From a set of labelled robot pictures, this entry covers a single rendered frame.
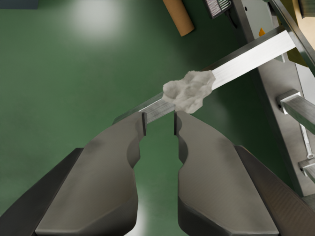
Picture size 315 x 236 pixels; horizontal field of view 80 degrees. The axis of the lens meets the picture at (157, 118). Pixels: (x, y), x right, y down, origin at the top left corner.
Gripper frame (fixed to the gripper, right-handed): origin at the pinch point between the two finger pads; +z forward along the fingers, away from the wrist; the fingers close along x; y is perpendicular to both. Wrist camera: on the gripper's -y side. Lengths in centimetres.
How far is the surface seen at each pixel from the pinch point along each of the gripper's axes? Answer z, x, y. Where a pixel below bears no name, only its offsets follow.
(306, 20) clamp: 17.3, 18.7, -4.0
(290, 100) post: 31.0, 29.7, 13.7
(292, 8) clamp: 17.5, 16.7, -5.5
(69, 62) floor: 104, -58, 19
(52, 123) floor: 104, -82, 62
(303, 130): 34, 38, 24
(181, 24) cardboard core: 97, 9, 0
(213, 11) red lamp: 34.1, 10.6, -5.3
